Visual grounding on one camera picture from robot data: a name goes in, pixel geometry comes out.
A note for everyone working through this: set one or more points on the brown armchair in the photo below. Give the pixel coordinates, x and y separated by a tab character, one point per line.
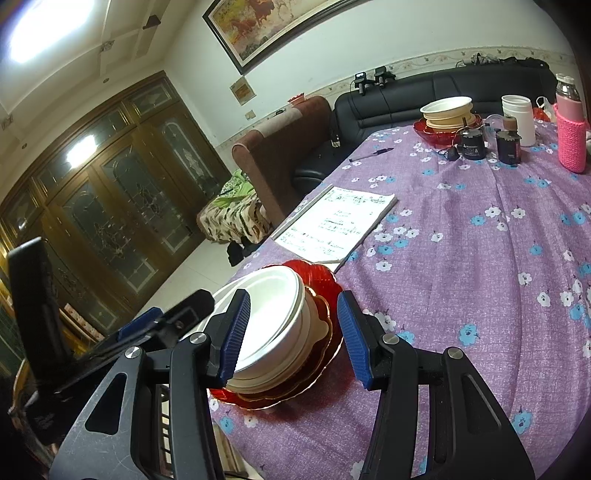
277	161

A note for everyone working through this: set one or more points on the dark ceiling fixture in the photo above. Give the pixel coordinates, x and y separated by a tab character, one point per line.
151	21

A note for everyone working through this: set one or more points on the black handheld device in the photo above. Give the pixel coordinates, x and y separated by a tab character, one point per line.
383	76
361	83

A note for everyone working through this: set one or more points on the red and white bag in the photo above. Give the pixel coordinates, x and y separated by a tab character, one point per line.
544	110

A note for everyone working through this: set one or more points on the small red tray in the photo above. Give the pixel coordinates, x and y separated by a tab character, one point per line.
296	98

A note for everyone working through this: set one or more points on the white plastic cup stack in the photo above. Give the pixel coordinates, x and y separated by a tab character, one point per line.
518	120

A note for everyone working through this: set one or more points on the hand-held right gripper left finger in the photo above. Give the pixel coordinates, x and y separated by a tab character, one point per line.
235	337

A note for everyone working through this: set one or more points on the black bag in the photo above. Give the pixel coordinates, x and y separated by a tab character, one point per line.
240	254

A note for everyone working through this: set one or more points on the small black adapter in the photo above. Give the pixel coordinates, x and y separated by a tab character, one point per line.
452	154

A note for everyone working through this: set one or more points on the yellow wall notice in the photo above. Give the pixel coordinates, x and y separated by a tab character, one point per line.
242	90

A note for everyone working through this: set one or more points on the green cloth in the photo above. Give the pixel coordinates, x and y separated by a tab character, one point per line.
235	189

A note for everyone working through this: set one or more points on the beige plastic bowl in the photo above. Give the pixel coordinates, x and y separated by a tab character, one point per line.
318	330
452	122

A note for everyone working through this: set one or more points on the red plate with round sticker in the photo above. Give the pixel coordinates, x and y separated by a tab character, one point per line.
323	309

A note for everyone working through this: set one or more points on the black canister with brown spool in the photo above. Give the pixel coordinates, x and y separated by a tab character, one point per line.
508	147

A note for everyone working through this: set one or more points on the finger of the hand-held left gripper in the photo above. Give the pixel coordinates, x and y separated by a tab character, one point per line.
194	307
138	323

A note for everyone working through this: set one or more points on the dark pen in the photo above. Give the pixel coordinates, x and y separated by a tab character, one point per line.
371	154

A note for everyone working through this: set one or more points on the cream disposable bowl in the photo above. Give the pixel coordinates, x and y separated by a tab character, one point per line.
445	106

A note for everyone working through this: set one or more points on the black leather sofa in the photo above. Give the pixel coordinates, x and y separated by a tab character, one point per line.
369	110

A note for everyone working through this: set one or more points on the wooden glass-door cabinet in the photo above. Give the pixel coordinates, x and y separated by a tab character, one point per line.
115	207

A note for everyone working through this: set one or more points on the framed horse painting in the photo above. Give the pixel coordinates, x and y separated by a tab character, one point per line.
277	27

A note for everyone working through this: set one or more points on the red plastic plate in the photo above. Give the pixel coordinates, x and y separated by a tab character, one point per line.
318	274

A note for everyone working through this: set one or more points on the purple floral tablecloth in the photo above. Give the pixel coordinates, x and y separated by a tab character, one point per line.
461	254

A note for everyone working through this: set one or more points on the clear glass cup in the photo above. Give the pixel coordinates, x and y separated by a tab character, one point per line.
493	124

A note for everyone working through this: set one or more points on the red bowl at back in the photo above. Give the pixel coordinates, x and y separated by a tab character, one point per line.
429	136

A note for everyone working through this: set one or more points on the leopard print blanket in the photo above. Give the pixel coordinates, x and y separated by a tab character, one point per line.
231	221

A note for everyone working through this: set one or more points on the open handwritten notebook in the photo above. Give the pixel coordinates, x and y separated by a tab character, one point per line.
337	226

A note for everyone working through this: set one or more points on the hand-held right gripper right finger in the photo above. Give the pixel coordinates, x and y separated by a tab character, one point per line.
355	341

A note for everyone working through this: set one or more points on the wall socket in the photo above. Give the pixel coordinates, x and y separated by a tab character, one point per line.
250	115

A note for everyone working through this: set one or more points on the bottle with pink knit sleeve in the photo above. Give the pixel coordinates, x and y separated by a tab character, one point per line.
571	138

